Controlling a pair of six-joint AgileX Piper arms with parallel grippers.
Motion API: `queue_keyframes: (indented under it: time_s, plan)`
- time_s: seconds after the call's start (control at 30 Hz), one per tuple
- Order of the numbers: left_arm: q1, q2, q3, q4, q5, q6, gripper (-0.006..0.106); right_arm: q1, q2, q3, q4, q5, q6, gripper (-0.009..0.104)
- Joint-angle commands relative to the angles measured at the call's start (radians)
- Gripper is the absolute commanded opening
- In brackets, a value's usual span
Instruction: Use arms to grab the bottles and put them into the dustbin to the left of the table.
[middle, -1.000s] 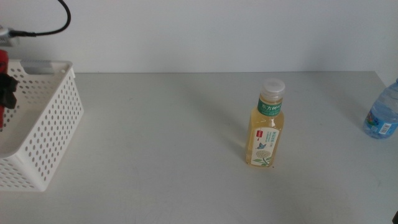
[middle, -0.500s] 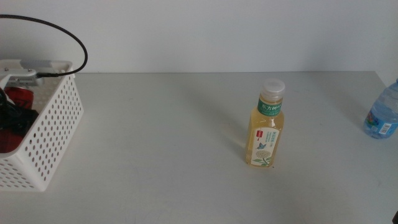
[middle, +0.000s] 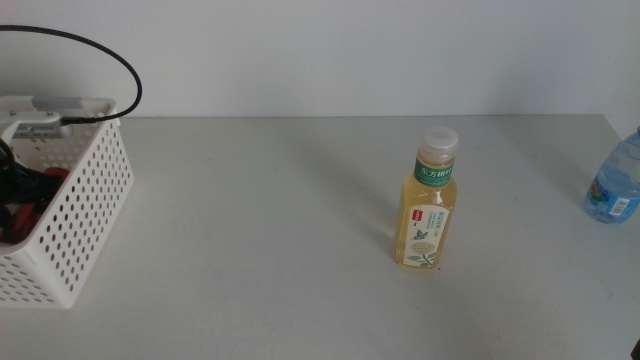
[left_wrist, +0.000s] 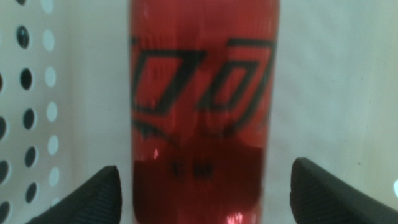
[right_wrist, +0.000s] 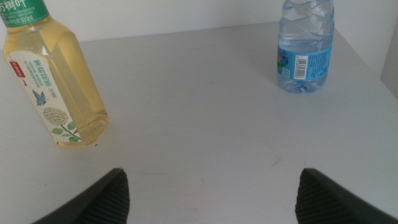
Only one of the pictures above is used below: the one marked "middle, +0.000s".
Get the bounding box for red soda can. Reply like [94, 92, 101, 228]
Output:
[0, 167, 71, 246]

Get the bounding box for clear water bottle blue cap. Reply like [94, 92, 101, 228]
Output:
[583, 124, 640, 224]

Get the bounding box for yellow tea bottle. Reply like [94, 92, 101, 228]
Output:
[393, 125, 460, 270]

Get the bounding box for white perforated plastic basket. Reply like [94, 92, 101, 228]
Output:
[0, 95, 136, 308]

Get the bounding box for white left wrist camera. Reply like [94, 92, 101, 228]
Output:
[0, 97, 101, 141]

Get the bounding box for thick braided black cable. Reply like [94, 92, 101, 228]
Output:
[0, 24, 144, 126]

